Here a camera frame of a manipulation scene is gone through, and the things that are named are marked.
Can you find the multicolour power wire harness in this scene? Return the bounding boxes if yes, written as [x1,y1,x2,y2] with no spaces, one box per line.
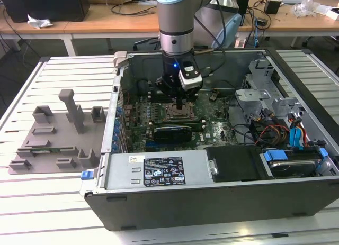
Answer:
[253,115,308,148]

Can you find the hard disk in blue carrier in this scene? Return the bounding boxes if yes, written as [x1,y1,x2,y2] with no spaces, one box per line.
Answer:
[262,148,329,179]

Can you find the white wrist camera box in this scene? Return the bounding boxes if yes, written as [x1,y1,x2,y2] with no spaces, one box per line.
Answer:
[177,60,203,91]

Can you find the blue flat data cable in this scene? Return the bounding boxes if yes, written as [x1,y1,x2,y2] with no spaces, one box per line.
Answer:
[288,125,305,150]

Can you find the small white box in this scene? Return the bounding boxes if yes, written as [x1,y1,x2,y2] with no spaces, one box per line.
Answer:
[325,8,339,21]

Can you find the green motherboard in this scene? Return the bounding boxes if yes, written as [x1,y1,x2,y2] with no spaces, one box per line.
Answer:
[122,90,240,153]

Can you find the black graphics card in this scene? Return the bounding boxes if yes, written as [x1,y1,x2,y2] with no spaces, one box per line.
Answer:
[129,124,193,144]

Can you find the crumpled white paper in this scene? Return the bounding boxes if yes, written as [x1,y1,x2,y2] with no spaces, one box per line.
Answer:
[27,14,53,30]

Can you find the black plastic shroud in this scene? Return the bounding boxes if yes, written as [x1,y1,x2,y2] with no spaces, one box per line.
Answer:
[205,145,263,183]

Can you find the small black box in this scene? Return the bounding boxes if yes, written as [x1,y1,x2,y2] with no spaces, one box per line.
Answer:
[264,0,281,15]

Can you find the clear plastic bags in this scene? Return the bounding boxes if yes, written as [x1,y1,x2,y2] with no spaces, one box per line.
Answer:
[292,0,318,18]

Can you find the metal socket cover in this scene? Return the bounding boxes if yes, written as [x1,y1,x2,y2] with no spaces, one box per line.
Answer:
[166,102,197,121]

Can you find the wooden desk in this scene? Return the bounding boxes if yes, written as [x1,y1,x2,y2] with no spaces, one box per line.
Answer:
[0,1,165,57]
[234,0,339,49]

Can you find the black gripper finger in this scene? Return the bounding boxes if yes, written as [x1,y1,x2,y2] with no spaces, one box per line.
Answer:
[180,89,200,110]
[155,77,181,110]

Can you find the black and grey PC case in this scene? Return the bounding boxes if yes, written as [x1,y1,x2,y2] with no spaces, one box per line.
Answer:
[79,47,339,232]

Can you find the CPU socket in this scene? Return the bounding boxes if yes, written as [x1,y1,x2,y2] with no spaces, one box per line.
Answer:
[164,101,198,122]

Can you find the black RAM slot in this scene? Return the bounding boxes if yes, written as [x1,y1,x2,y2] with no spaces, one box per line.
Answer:
[149,119,205,124]
[149,121,205,126]

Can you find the grey case handle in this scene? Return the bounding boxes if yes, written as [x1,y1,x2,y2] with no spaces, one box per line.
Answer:
[113,51,128,68]

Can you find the silver metal drive cage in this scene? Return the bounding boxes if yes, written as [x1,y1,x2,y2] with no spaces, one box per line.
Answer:
[234,58,305,124]

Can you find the white plastic stand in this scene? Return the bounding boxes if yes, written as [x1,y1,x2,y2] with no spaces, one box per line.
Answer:
[234,34,247,49]

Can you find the grey power supply unit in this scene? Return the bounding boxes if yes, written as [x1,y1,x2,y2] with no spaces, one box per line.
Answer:
[102,149,212,190]

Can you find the black desktop box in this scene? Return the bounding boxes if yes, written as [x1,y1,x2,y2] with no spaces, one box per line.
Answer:
[237,0,250,28]

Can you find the grey plastic parts rack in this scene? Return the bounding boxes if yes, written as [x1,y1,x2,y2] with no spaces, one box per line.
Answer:
[7,89,109,175]

